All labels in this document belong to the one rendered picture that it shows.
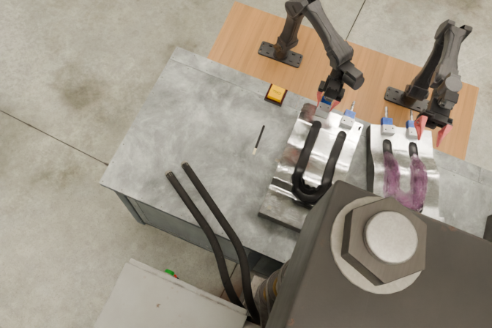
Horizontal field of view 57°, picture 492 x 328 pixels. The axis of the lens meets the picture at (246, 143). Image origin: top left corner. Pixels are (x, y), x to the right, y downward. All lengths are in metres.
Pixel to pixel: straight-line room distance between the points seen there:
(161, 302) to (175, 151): 0.91
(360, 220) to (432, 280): 0.12
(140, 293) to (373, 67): 1.50
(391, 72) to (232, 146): 0.82
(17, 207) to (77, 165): 0.39
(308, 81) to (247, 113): 0.32
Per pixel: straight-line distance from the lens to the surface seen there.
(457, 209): 2.04
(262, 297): 1.50
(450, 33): 1.82
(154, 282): 1.08
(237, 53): 2.08
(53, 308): 2.67
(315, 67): 2.09
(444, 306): 0.59
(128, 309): 1.08
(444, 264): 0.60
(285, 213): 1.74
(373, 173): 1.85
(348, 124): 1.85
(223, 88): 1.98
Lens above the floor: 2.53
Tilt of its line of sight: 68 degrees down
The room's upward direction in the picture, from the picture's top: 10 degrees clockwise
